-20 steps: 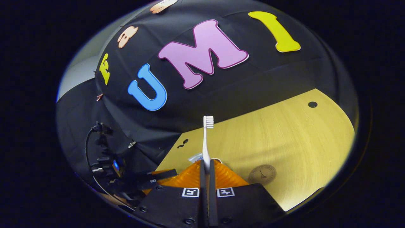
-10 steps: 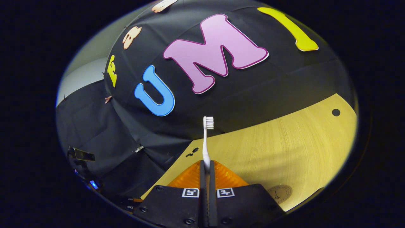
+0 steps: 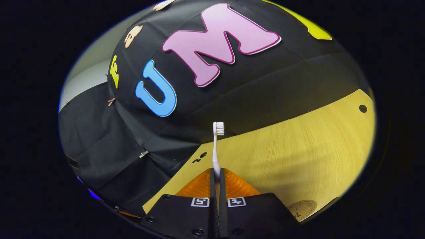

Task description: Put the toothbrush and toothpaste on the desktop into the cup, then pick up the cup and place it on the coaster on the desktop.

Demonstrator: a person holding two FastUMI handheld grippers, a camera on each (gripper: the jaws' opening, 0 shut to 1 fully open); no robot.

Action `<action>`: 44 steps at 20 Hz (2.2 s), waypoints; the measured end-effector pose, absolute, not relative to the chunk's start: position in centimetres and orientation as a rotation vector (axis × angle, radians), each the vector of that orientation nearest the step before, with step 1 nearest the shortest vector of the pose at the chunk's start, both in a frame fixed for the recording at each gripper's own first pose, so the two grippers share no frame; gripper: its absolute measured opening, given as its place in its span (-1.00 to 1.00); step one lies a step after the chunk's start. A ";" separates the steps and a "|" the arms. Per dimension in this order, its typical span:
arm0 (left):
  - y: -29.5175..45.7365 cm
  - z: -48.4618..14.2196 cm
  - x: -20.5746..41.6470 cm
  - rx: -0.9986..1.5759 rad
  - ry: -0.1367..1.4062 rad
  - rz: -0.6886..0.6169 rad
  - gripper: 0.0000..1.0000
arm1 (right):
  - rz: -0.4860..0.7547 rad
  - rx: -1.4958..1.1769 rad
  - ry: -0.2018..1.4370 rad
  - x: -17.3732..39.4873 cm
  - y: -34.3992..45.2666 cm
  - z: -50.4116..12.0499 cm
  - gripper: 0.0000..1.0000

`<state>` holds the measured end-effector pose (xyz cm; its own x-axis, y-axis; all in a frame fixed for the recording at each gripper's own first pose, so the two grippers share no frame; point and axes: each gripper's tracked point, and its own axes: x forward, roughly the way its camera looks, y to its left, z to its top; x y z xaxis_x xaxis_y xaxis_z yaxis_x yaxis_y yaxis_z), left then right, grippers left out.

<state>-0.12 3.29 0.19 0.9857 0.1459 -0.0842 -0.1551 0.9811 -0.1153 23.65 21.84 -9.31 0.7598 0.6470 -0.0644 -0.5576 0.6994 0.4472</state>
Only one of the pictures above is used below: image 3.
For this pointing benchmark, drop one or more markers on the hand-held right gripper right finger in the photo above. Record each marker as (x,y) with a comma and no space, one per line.
(223,212)

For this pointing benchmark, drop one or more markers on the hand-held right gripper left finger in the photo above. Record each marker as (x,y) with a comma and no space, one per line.
(213,212)

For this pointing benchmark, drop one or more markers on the white toothbrush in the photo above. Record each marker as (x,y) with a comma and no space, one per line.
(215,156)

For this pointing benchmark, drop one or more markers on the round brown coaster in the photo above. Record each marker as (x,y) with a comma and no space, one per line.
(303,209)

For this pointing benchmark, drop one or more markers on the wooden desktop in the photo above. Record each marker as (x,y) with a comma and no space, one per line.
(298,149)

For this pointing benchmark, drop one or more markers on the silver metal clip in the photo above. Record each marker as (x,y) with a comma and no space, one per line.
(143,154)

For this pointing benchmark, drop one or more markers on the black backdrop cloth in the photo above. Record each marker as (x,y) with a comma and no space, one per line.
(232,93)

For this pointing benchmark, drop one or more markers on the copper clip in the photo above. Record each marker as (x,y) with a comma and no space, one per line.
(111,101)

